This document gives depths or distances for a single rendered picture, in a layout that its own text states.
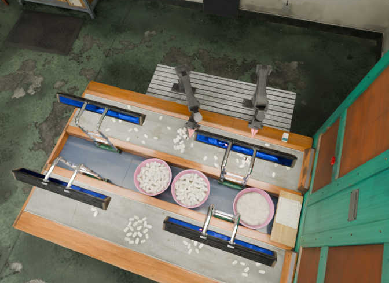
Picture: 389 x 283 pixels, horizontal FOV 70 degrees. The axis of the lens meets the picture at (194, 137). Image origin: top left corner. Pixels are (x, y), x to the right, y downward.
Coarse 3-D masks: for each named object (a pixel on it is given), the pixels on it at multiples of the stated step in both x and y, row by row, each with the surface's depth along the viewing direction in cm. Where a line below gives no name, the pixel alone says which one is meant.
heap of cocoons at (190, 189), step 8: (184, 176) 199; (192, 176) 197; (200, 176) 198; (176, 184) 196; (184, 184) 197; (192, 184) 195; (200, 184) 196; (176, 192) 195; (184, 192) 194; (192, 192) 194; (200, 192) 192; (184, 200) 193; (192, 200) 192; (200, 200) 190
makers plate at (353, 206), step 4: (352, 192) 117; (356, 192) 114; (352, 196) 116; (356, 196) 113; (352, 200) 115; (356, 200) 112; (352, 204) 114; (356, 204) 111; (352, 208) 113; (356, 208) 110; (348, 212) 115; (352, 212) 112; (356, 212) 109; (348, 216) 114; (352, 216) 111; (356, 216) 108; (348, 220) 113; (352, 220) 110
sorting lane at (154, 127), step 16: (144, 112) 219; (96, 128) 216; (112, 128) 215; (128, 128) 214; (144, 128) 214; (160, 128) 213; (176, 128) 212; (208, 128) 211; (144, 144) 209; (160, 144) 208; (176, 144) 207; (256, 144) 204; (272, 144) 203; (192, 160) 202; (208, 160) 201; (240, 160) 200; (256, 160) 199; (256, 176) 195; (288, 176) 194
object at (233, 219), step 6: (210, 210) 151; (216, 210) 165; (210, 216) 150; (216, 216) 188; (222, 216) 176; (228, 216) 175; (234, 216) 163; (240, 216) 150; (204, 222) 149; (234, 222) 180; (204, 228) 147; (234, 228) 146; (204, 234) 146; (234, 234) 145; (234, 240) 145; (228, 246) 144
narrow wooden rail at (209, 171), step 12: (72, 132) 213; (120, 144) 207; (132, 144) 206; (144, 156) 209; (156, 156) 202; (168, 156) 201; (192, 168) 197; (204, 168) 196; (216, 168) 196; (228, 180) 195; (240, 180) 192; (252, 180) 191; (276, 192) 187
